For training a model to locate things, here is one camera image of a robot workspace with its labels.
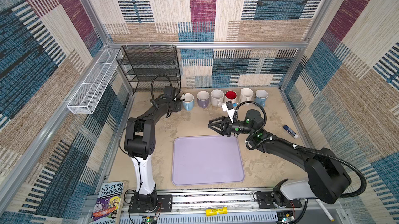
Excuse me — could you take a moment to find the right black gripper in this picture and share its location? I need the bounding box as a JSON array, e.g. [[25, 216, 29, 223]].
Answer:
[[208, 115, 253, 137]]

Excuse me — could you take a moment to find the light blue mug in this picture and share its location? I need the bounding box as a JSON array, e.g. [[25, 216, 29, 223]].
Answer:
[[182, 93, 195, 111]]

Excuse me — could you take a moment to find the cream mug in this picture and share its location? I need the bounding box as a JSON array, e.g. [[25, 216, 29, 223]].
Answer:
[[210, 89, 224, 107]]

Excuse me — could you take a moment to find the white round mug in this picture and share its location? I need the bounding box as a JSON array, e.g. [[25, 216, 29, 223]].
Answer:
[[224, 91, 238, 103]]

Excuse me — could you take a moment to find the purple mug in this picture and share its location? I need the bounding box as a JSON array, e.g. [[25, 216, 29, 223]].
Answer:
[[196, 91, 210, 109]]

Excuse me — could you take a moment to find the white tall mug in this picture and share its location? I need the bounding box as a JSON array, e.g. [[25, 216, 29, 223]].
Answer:
[[240, 87, 254, 103]]

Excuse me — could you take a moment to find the teal blue square mug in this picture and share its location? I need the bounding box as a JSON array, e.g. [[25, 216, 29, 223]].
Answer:
[[255, 89, 269, 107]]

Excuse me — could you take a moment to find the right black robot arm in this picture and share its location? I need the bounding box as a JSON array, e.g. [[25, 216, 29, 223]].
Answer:
[[208, 101, 367, 208]]

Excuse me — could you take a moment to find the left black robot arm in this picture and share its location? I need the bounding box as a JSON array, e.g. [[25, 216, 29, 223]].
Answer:
[[123, 74, 182, 212]]

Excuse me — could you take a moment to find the lavender plastic tray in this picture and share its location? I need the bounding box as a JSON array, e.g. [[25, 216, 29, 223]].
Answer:
[[172, 135, 245, 186]]

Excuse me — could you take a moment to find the blue white glue stick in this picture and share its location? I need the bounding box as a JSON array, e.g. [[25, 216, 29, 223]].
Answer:
[[283, 125, 299, 139]]

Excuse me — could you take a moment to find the yellow cylinder tube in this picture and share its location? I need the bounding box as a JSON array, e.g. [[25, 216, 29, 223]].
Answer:
[[205, 207, 228, 216]]

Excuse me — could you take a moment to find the white yellow pen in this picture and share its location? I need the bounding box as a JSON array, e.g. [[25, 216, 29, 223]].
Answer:
[[316, 199, 335, 222]]

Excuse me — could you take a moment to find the colourful book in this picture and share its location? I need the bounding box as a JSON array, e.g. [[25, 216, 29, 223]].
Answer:
[[89, 180, 129, 224]]

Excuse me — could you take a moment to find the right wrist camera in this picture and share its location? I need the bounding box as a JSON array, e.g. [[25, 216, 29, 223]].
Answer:
[[221, 100, 238, 123]]

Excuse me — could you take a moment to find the black wire shelf rack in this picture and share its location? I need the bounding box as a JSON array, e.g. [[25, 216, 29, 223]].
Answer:
[[116, 45, 181, 92]]

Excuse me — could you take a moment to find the aluminium rail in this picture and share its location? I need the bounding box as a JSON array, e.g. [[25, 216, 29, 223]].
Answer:
[[124, 187, 344, 212]]

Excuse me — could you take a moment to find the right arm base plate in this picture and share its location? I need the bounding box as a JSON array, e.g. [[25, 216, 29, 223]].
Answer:
[[252, 191, 302, 209]]

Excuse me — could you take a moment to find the white wire mesh basket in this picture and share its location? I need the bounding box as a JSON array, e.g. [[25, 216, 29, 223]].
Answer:
[[67, 48, 119, 114]]

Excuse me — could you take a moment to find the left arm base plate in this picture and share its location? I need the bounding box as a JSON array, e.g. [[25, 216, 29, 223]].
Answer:
[[128, 194, 173, 214]]

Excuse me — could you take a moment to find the white slotted cable duct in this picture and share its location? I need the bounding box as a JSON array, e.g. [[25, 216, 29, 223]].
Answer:
[[124, 211, 278, 224]]

